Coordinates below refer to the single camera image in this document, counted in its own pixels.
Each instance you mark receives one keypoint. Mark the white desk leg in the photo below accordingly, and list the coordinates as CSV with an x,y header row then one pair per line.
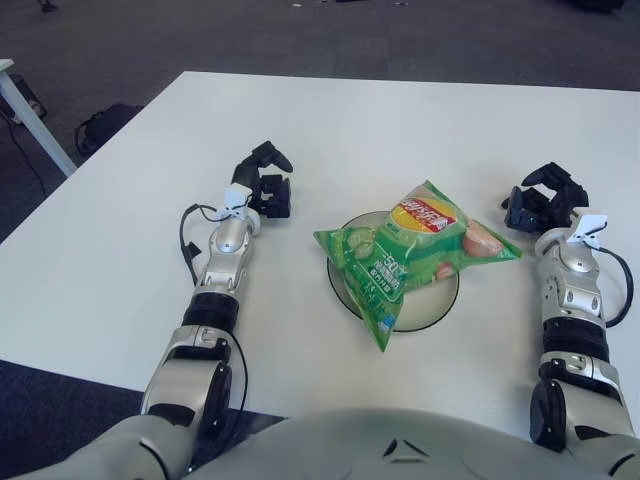
x,y
37,130

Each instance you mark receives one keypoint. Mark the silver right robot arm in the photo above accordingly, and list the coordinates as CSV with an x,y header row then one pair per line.
x,y
575,290

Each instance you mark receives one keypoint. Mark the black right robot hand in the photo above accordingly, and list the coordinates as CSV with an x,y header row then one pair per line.
x,y
530,210

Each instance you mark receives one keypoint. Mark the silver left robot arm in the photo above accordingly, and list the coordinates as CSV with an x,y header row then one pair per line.
x,y
227,250

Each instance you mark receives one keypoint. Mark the large black floor object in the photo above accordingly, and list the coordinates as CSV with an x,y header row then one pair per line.
x,y
595,5

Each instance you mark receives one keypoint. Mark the grey robot torso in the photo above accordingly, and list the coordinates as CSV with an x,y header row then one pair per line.
x,y
350,445

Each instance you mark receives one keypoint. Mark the dark chair leg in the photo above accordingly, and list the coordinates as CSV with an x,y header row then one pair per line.
x,y
46,5

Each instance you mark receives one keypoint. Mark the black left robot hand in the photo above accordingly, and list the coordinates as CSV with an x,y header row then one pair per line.
x,y
245,175

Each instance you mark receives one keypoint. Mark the black backpack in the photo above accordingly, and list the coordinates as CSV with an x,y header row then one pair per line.
x,y
107,125

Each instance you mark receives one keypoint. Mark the green snack chip bag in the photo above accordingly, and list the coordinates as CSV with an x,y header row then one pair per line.
x,y
400,255

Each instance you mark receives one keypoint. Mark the white plate black rim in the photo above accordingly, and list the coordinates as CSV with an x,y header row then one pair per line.
x,y
430,305

